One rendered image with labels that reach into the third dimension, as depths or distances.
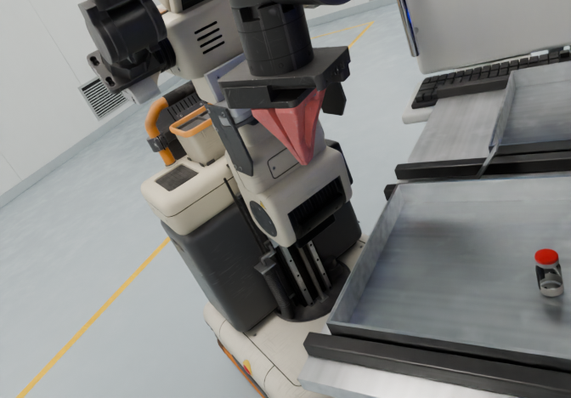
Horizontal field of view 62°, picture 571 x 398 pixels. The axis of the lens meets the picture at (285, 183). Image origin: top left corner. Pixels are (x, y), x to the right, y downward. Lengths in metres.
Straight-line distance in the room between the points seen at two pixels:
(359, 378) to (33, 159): 5.35
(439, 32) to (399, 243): 0.78
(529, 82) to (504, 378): 0.62
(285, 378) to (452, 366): 0.93
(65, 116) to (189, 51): 5.04
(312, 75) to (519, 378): 0.30
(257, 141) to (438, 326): 0.65
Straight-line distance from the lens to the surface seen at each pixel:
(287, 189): 1.05
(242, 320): 1.48
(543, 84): 0.96
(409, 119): 1.17
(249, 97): 0.41
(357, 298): 0.58
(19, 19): 5.97
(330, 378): 0.53
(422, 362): 0.49
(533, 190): 0.66
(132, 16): 0.81
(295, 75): 0.38
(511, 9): 1.29
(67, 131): 5.93
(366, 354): 0.51
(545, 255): 0.52
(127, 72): 0.91
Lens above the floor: 1.28
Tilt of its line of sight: 27 degrees down
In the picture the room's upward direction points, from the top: 24 degrees counter-clockwise
